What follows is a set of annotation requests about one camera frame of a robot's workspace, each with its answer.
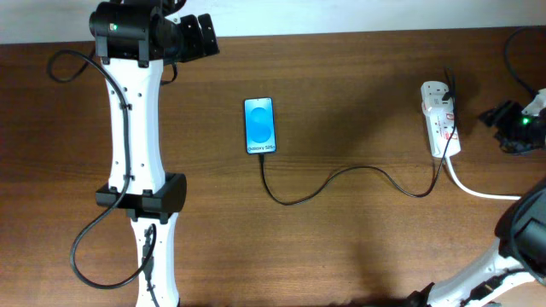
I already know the black charging cable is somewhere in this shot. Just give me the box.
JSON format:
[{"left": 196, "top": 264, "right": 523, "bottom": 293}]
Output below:
[{"left": 257, "top": 67, "right": 458, "bottom": 206}]

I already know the blue Galaxy smartphone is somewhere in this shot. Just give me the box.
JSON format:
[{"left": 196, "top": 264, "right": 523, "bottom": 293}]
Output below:
[{"left": 243, "top": 97, "right": 276, "bottom": 154}]

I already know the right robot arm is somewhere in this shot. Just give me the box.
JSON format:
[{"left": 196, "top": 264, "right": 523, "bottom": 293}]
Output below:
[{"left": 401, "top": 101, "right": 545, "bottom": 307}]

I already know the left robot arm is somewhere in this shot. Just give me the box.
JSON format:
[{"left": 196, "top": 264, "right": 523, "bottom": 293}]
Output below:
[{"left": 89, "top": 1, "right": 219, "bottom": 306}]

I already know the white USB charger plug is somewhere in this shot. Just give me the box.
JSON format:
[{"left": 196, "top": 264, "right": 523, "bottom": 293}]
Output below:
[{"left": 421, "top": 96, "right": 453, "bottom": 117}]

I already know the white power strip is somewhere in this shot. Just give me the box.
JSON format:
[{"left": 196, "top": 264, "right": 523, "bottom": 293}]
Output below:
[{"left": 420, "top": 80, "right": 462, "bottom": 159}]

